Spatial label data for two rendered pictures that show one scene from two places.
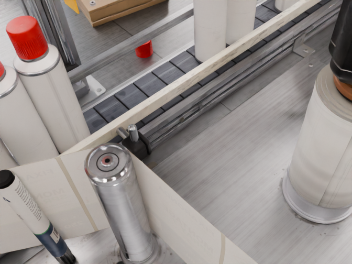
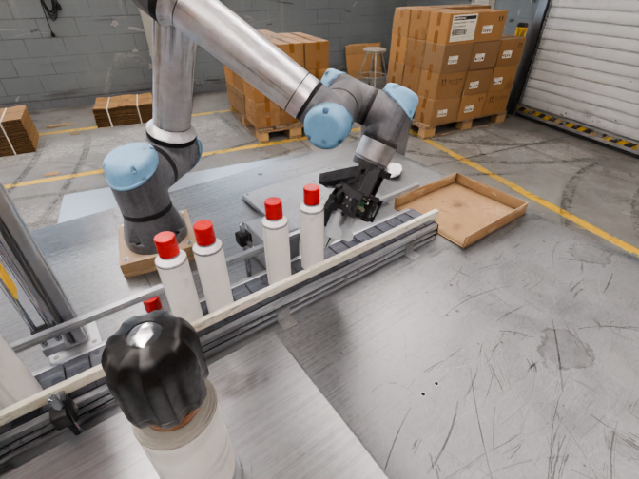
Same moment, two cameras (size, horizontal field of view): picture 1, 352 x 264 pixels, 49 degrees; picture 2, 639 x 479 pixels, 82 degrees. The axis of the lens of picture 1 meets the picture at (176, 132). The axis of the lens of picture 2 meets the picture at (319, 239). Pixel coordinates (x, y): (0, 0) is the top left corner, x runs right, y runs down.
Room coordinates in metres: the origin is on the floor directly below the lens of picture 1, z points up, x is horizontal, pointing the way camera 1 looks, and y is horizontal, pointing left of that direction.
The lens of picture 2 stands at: (0.02, -0.32, 1.43)
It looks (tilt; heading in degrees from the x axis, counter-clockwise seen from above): 36 degrees down; 0
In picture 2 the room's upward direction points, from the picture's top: straight up
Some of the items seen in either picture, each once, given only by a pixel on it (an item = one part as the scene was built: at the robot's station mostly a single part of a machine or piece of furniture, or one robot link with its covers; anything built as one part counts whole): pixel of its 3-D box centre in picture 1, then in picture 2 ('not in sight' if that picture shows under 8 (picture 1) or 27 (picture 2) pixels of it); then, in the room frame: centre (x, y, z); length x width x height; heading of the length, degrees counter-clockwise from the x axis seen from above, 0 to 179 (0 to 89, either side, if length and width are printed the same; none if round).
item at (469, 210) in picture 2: not in sight; (459, 205); (0.99, -0.75, 0.85); 0.30 x 0.26 x 0.04; 126
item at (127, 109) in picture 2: not in sight; (125, 108); (4.49, 2.01, 0.11); 0.65 x 0.54 x 0.22; 112
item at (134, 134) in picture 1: (139, 153); (68, 418); (0.31, 0.05, 0.89); 0.03 x 0.03 x 0.12; 36
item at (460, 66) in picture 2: not in sight; (451, 68); (4.40, -1.77, 0.57); 1.20 x 0.85 x 1.14; 117
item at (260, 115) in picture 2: not in sight; (273, 81); (4.38, 0.20, 0.45); 1.20 x 0.84 x 0.89; 26
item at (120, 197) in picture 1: (126, 213); not in sight; (0.17, 0.06, 0.97); 0.05 x 0.05 x 0.19
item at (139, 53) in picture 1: (143, 45); (151, 301); (0.59, 0.05, 0.85); 0.03 x 0.03 x 0.03
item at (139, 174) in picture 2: not in sight; (138, 178); (0.80, 0.10, 1.04); 0.13 x 0.12 x 0.14; 165
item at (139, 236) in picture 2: not in sight; (151, 220); (0.80, 0.10, 0.92); 0.15 x 0.15 x 0.10
